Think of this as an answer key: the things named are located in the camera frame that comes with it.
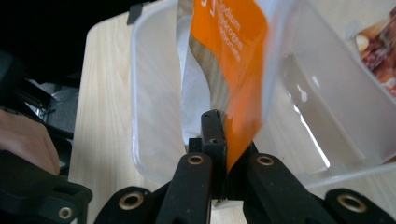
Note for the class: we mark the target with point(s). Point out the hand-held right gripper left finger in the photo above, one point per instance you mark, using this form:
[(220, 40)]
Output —
[(214, 137)]

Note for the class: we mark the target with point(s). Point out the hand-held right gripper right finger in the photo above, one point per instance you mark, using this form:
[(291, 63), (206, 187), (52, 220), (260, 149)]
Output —
[(236, 184)]

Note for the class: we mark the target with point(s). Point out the white and orange powder packet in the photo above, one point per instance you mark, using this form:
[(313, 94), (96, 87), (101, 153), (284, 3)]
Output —
[(236, 62)]

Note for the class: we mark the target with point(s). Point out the clear plastic container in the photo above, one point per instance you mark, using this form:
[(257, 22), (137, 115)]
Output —
[(155, 93)]

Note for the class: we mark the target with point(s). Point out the green and red seasoning packet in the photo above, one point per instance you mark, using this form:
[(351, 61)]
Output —
[(379, 56)]

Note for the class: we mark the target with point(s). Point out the black tape strip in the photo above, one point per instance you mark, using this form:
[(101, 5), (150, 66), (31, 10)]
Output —
[(134, 14)]

